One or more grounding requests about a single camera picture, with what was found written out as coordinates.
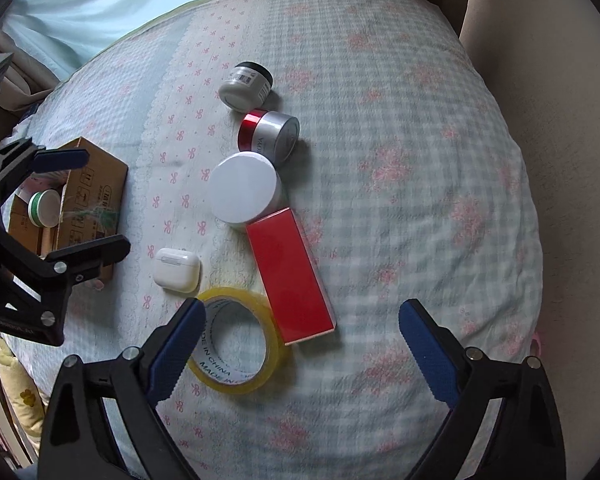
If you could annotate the white round box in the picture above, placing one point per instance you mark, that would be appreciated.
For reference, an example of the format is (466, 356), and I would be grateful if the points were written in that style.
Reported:
(245, 190)

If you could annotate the cardboard box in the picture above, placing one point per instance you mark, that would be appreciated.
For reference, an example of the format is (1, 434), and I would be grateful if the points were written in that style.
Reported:
(87, 195)

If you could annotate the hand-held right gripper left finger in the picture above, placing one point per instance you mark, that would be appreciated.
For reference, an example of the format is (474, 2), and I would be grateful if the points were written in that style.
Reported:
(177, 340)

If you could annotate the beige chair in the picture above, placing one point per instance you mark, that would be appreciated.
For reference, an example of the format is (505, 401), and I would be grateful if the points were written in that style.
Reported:
(545, 110)

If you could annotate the light blue curtain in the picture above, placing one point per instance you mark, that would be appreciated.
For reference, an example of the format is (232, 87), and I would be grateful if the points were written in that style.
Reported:
(105, 5)

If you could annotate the yellow flower-print cushion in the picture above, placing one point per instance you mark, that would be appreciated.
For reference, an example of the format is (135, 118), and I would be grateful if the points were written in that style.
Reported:
(22, 400)

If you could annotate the white earbuds case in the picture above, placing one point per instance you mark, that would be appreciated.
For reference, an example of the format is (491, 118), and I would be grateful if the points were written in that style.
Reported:
(177, 267)

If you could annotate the yellow clear tape roll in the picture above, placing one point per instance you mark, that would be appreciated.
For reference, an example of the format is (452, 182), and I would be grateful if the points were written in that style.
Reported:
(260, 360)

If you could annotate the grey jar with black lid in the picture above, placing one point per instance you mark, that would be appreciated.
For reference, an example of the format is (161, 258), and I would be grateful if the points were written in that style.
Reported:
(245, 85)

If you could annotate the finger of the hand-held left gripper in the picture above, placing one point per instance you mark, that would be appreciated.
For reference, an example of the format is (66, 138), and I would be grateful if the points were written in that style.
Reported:
(60, 159)
(92, 252)

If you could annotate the red and silver jar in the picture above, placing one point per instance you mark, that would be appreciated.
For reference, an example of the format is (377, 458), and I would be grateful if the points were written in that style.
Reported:
(270, 135)

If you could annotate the red rectangular box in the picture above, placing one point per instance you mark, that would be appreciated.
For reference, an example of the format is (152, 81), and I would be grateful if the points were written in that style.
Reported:
(290, 275)

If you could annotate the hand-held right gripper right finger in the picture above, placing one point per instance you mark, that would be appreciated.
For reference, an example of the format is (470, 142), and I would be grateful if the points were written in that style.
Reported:
(430, 345)

